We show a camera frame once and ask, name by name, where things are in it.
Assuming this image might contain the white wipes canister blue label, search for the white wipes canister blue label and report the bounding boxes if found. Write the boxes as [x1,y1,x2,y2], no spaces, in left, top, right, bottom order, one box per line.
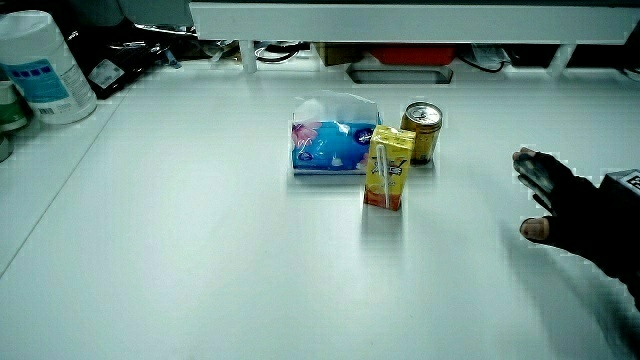
[0,10,99,126]

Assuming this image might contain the green white small container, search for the green white small container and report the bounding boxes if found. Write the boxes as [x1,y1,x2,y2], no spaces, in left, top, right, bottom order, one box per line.
[0,79,30,133]

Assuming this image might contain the brown cardboard box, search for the brown cardboard box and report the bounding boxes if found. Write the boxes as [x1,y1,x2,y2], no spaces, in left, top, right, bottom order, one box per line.
[313,42,369,68]

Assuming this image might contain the blue tissue pack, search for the blue tissue pack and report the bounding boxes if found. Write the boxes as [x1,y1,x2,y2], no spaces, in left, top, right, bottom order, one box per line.
[290,91,383,177]

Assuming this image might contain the black plastic bag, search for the black plastic bag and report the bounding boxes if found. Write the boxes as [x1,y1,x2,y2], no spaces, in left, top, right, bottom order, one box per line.
[65,19,176,100]

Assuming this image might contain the golden drink can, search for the golden drink can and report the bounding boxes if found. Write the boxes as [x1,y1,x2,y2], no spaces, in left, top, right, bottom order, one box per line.
[399,100,444,167]

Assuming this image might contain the person's right hand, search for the person's right hand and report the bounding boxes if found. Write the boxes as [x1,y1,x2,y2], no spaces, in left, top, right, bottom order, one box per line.
[511,146,640,312]

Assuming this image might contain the red box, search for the red box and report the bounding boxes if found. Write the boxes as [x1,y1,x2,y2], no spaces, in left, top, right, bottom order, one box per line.
[368,44,457,67]

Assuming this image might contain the dark rectangular tray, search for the dark rectangular tray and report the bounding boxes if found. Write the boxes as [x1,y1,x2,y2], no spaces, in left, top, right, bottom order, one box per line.
[345,62,455,85]

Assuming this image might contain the yellow ice redtea carton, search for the yellow ice redtea carton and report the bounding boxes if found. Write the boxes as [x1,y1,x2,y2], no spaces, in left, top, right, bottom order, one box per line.
[363,124,417,212]

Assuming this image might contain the white raised shelf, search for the white raised shelf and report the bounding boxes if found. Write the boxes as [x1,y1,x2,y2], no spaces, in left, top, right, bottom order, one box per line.
[188,1,640,78]

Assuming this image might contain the black cable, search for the black cable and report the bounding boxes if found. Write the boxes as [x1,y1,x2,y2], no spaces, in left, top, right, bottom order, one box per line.
[253,42,303,64]

